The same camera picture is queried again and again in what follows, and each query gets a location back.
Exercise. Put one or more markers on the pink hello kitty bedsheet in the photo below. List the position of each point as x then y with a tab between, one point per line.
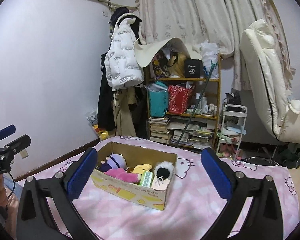
192	204

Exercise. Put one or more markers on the cardboard box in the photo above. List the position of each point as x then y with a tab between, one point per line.
134	155

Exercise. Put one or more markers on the black coat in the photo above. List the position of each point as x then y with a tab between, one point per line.
105	115

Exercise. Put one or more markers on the purple hair doll plush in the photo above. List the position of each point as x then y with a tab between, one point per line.
113	161

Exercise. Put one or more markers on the white wire cart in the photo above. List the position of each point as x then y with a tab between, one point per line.
231	131

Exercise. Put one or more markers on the pink bear plush toy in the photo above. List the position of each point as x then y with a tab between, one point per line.
123	175

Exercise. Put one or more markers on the yellow bags on floor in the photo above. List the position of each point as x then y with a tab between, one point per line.
93	121

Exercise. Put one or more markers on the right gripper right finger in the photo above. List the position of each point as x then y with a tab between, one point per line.
264	218

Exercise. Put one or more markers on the black box with 40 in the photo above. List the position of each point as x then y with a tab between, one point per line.
193	68

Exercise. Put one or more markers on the yellow round plush toy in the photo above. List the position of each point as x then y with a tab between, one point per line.
140	169

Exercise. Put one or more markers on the green snack packet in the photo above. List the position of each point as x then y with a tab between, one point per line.
146	179

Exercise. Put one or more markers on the beige coat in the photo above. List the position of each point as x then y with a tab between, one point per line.
122	116

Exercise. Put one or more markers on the stack of books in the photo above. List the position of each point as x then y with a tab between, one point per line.
158	130

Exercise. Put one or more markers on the pink swirl roll plush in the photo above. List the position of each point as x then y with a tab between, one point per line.
159	184

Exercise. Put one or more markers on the cream floppy hat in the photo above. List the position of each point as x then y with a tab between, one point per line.
144	53

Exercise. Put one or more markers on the teal bag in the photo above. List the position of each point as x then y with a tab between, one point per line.
158	99

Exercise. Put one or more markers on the white fluffy pompom toy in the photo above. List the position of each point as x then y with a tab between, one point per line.
164	170

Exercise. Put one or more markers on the wooden shelf unit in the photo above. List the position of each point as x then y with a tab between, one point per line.
202	130

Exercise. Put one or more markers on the wall socket upper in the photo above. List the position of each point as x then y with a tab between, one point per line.
24	154

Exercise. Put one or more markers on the white puffer jacket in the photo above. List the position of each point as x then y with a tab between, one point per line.
122	69

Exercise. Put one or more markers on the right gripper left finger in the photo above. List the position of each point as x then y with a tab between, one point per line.
35	219

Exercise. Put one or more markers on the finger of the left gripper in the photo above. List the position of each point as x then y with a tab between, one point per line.
7	131
19	144

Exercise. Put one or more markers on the red gift bag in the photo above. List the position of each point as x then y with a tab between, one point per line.
178	99

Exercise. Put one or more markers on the cream reclining chair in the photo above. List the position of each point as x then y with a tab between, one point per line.
279	115

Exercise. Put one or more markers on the floral curtain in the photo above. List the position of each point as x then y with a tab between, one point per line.
218	21

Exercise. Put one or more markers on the green broom handle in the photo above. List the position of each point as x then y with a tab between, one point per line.
213	65

